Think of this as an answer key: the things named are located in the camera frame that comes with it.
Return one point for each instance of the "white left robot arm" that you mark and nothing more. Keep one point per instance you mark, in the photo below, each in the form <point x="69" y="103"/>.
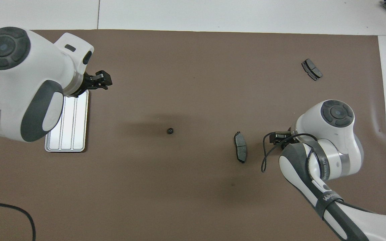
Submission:
<point x="28" y="73"/>

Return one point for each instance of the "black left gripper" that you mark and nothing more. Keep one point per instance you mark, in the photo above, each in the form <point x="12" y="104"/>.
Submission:
<point x="84" y="85"/>

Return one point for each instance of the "short dark grey brake pad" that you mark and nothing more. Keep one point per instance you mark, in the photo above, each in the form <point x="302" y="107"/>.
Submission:
<point x="312" y="69"/>

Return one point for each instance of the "brown table mat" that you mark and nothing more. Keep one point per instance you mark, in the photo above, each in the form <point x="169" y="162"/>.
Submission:
<point x="196" y="201"/>

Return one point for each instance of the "long dark grey brake pad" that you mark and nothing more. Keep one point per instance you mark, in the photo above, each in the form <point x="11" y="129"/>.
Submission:
<point x="240" y="149"/>

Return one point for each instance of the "small black bearing gear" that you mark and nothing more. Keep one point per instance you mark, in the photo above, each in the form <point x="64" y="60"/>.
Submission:
<point x="170" y="131"/>

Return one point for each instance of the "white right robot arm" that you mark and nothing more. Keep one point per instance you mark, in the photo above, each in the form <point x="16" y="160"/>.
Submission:
<point x="343" y="157"/>

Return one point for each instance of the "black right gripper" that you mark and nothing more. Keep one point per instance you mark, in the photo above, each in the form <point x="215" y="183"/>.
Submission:
<point x="283" y="137"/>

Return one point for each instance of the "silver metal tray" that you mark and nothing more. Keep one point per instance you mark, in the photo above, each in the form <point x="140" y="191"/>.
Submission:
<point x="75" y="134"/>

